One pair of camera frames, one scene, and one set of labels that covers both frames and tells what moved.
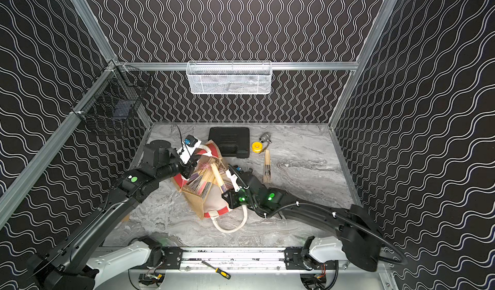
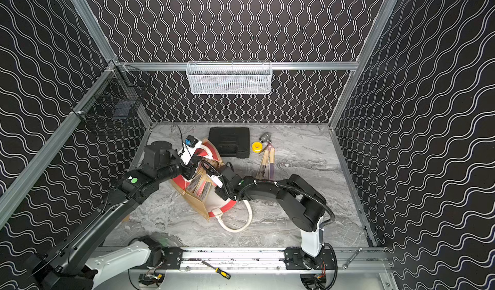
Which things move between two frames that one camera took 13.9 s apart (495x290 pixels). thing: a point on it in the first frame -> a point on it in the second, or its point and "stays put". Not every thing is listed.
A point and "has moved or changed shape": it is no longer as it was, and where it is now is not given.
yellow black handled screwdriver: [218, 270] stays put
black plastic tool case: [231, 141] stays put
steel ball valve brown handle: [265, 137] stays put
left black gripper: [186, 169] stays put
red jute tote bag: [208, 182] has moved or changed shape
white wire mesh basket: [229, 77] stays put
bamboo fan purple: [218, 178] has moved or changed shape
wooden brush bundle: [267, 176] has moved or changed shape
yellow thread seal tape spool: [256, 147] stays put
